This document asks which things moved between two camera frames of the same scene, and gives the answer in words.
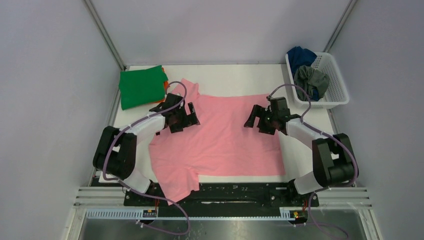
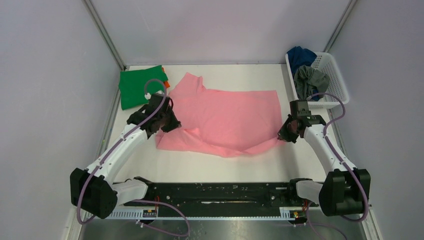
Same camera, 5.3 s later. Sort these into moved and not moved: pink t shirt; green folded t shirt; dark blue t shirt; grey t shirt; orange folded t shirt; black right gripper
Moved: pink t shirt; black right gripper
Not moved: green folded t shirt; orange folded t shirt; dark blue t shirt; grey t shirt
